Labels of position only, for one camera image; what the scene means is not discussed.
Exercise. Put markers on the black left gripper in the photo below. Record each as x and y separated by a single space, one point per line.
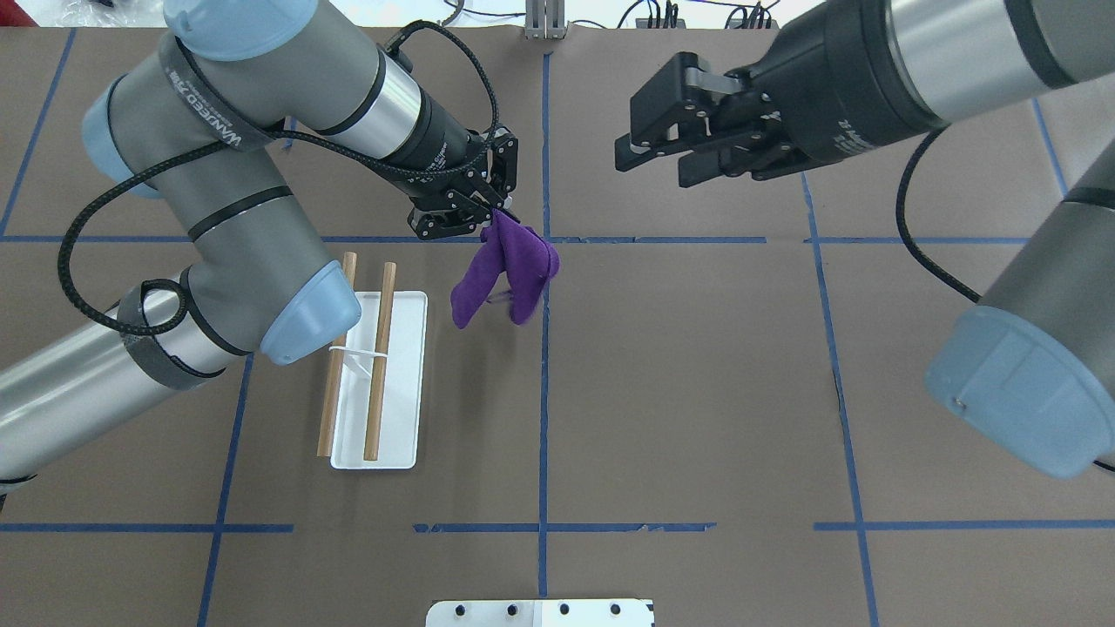
438 148

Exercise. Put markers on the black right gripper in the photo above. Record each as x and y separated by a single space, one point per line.
827 83

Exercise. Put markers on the purple towel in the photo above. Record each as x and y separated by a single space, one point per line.
527 261

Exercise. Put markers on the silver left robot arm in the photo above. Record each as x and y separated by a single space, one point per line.
191 125

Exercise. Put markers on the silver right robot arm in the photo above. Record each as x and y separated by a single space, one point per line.
1029 364

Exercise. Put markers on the white wooden towel rack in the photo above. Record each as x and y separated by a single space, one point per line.
371 418

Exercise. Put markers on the aluminium frame post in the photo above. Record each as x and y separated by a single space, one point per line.
545 20

